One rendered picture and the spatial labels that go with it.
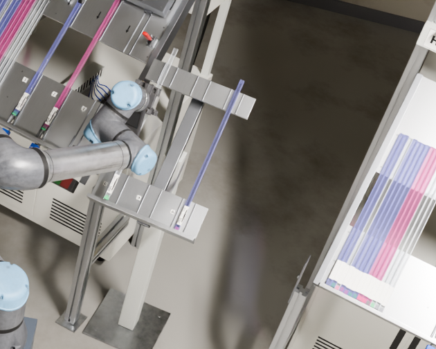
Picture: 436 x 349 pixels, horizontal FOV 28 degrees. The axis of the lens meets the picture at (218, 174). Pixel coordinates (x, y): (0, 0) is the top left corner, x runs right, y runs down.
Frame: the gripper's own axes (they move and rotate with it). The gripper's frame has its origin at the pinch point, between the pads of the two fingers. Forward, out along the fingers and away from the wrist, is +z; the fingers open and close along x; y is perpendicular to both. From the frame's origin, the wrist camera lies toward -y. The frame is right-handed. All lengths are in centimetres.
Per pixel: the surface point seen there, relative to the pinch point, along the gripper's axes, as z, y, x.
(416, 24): 328, 113, -79
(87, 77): 54, 2, 36
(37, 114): 12.2, -14.5, 34.8
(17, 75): 15.2, -5.6, 46.5
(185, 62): 39.6, 19.4, 1.8
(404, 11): 323, 118, -68
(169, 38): 19.1, 23.5, 5.9
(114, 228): 48, -44, 5
